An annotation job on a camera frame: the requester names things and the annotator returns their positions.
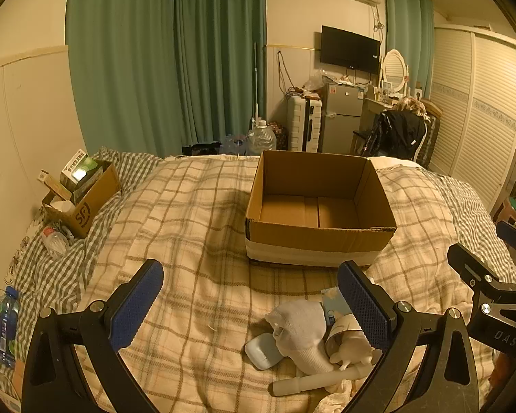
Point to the person's right hand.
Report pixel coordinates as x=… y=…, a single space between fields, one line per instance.
x=501 y=374

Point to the beige plaid blanket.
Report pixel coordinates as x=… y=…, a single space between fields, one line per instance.
x=198 y=245

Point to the small printed cardboard box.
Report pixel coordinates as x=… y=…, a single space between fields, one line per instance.
x=94 y=206

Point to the wide green curtain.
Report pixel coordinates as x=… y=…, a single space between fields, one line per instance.
x=155 y=60

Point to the white oval mirror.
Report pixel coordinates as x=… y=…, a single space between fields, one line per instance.
x=393 y=69

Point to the small plastic stool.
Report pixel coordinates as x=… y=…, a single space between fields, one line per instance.
x=507 y=213

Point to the green gingham bed sheet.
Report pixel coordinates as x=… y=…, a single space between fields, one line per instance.
x=47 y=275

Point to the white plastic tube bottle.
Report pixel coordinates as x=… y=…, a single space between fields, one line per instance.
x=301 y=385

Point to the clear plastic bag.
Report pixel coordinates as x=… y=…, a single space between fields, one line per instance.
x=314 y=82

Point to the white suitcase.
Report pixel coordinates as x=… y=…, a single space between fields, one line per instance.
x=301 y=124

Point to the narrow green curtain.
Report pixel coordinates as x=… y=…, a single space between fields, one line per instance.
x=406 y=30

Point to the white louvred wardrobe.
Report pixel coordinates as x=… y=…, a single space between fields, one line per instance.
x=481 y=112

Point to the white sock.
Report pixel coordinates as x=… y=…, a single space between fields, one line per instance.
x=299 y=331

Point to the white mop pole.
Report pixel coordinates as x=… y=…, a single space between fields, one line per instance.
x=256 y=86

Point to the tan fluffy item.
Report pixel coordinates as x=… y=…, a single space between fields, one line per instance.
x=410 y=105

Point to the light blue patterned packet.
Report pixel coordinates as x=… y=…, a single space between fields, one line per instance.
x=337 y=305

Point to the clear bottle red cap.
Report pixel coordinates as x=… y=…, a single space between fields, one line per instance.
x=56 y=243

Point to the green and white carton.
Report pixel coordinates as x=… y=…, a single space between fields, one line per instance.
x=79 y=170

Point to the white crumpled cloth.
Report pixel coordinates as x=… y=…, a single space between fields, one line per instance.
x=335 y=402

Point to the beige dressing table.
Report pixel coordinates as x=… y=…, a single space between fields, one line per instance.
x=372 y=112

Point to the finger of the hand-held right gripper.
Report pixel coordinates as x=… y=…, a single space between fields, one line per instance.
x=468 y=262
x=514 y=232

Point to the black wall television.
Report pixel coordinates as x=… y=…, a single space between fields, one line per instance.
x=348 y=49

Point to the slim beige carton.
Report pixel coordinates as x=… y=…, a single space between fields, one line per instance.
x=53 y=187

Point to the pack of water bottles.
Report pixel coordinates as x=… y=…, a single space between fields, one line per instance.
x=234 y=145

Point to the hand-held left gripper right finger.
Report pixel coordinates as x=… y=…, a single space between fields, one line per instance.
x=365 y=305

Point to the large cardboard box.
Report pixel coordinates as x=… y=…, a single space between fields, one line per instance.
x=309 y=241

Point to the black jacket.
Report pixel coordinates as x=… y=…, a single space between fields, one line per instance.
x=402 y=133

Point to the white earbuds case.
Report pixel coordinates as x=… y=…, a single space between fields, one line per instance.
x=262 y=352

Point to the black bag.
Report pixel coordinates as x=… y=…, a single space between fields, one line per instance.
x=202 y=148

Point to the wooden chair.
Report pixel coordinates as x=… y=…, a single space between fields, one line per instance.
x=361 y=135

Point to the grey mini fridge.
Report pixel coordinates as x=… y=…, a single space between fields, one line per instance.
x=339 y=120

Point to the dark patterned bag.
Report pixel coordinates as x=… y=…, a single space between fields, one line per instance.
x=279 y=135

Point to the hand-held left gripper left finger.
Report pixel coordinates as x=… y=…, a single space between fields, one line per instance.
x=137 y=303

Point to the large clear water jug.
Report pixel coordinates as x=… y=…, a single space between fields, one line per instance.
x=261 y=140

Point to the blue label water bottle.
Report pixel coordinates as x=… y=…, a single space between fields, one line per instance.
x=5 y=331

